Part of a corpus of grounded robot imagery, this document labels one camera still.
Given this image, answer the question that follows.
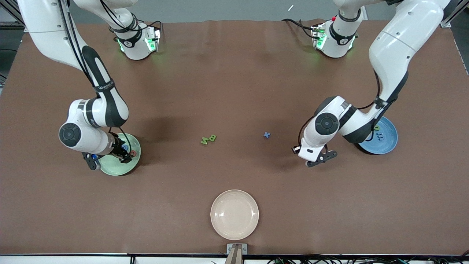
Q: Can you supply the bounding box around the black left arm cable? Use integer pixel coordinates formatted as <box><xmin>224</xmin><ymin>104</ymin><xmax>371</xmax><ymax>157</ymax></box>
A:
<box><xmin>298</xmin><ymin>70</ymin><xmax>389</xmax><ymax>146</ymax></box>

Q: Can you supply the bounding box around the brown table mat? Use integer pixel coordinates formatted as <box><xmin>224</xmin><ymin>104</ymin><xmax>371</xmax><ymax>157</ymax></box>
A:
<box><xmin>0</xmin><ymin>19</ymin><xmax>469</xmax><ymax>256</ymax></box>

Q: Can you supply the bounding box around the cream plate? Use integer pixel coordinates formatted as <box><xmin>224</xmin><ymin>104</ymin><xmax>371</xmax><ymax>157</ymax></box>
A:
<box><xmin>210</xmin><ymin>189</ymin><xmax>259</xmax><ymax>241</ymax></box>

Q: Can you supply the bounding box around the blue plate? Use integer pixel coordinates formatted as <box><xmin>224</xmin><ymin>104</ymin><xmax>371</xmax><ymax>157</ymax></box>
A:
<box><xmin>357</xmin><ymin>117</ymin><xmax>398</xmax><ymax>155</ymax></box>

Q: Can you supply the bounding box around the black base power cable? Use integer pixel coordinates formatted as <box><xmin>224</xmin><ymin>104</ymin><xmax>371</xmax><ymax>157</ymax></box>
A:
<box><xmin>137</xmin><ymin>19</ymin><xmax>162</xmax><ymax>33</ymax></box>
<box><xmin>281</xmin><ymin>18</ymin><xmax>316</xmax><ymax>39</ymax></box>

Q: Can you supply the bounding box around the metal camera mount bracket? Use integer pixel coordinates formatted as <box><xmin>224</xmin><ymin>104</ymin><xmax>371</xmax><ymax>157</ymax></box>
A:
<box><xmin>226</xmin><ymin>243</ymin><xmax>248</xmax><ymax>264</ymax></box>

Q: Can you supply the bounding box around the light green plate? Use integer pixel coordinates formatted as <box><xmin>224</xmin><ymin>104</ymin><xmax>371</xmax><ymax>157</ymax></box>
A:
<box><xmin>98</xmin><ymin>133</ymin><xmax>141</xmax><ymax>176</ymax></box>

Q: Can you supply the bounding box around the aluminium frame profile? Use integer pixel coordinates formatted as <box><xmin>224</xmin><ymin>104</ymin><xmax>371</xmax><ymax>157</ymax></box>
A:
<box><xmin>442</xmin><ymin>0</ymin><xmax>469</xmax><ymax>28</ymax></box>

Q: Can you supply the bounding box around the black cable bundle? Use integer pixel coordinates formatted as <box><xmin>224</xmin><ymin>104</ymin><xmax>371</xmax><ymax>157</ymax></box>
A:
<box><xmin>267</xmin><ymin>253</ymin><xmax>469</xmax><ymax>264</ymax></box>

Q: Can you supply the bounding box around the grey arm base connector box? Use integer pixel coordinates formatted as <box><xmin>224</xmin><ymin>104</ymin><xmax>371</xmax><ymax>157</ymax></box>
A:
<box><xmin>311</xmin><ymin>24</ymin><xmax>327</xmax><ymax>50</ymax></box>
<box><xmin>145</xmin><ymin>26</ymin><xmax>162</xmax><ymax>52</ymax></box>

